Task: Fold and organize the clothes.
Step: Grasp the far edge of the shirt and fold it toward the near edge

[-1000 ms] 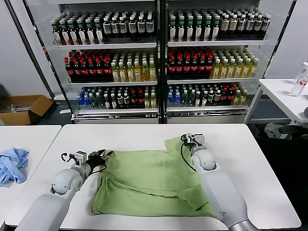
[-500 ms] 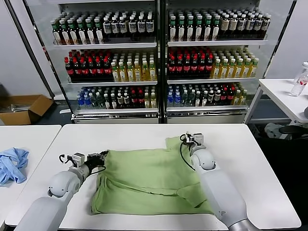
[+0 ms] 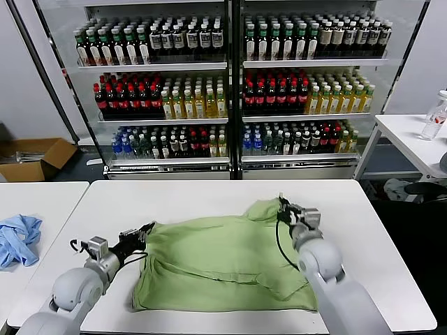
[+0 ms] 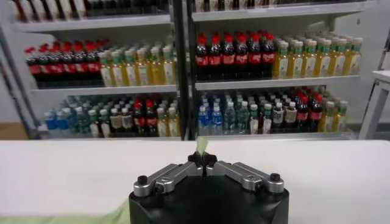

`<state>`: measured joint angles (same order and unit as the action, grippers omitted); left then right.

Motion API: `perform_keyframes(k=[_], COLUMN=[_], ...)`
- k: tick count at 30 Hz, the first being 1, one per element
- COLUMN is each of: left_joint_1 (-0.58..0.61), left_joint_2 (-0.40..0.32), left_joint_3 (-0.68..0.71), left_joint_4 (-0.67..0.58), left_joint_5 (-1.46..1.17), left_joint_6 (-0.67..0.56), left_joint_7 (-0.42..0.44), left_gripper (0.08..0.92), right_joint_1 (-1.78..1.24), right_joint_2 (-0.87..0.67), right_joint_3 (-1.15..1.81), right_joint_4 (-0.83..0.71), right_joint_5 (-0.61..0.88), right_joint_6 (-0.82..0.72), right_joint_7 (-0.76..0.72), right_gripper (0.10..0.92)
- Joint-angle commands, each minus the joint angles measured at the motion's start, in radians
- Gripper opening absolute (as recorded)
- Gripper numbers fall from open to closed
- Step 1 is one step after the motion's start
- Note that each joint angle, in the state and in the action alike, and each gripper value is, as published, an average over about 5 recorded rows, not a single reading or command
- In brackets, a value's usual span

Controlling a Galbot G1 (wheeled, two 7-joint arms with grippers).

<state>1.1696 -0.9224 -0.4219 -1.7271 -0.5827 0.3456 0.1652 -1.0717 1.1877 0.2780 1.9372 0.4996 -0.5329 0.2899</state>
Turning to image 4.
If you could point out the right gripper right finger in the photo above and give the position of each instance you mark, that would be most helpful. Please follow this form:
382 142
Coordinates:
240 175

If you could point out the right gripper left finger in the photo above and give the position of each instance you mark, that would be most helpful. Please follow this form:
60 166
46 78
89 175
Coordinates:
170 178

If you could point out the light green polo shirt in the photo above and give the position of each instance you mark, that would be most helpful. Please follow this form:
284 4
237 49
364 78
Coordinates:
119 216

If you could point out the clear green water bottle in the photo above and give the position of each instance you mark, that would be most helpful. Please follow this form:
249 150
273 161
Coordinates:
83 124
229 120
73 123
242 119

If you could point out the blue label water bottle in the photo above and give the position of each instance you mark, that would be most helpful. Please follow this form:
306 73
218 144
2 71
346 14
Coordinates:
62 124
204 121
216 121
50 124

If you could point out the red cap cola bottle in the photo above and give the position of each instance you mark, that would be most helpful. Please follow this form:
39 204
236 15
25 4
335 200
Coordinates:
241 60
302 117
201 61
151 121
268 59
34 71
254 59
46 71
139 121
81 70
228 60
69 70
58 71
214 61
316 116
93 70

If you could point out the brown label dark tea bottle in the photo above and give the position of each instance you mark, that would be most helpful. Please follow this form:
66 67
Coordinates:
116 123
290 116
127 122
278 117

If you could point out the metal beverage display shelf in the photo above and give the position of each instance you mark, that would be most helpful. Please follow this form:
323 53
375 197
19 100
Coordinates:
274 82

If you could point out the beverage display fridge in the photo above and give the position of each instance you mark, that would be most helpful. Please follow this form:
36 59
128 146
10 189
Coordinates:
100 90

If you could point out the white side table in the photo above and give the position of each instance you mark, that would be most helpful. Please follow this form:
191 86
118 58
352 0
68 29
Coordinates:
374 112

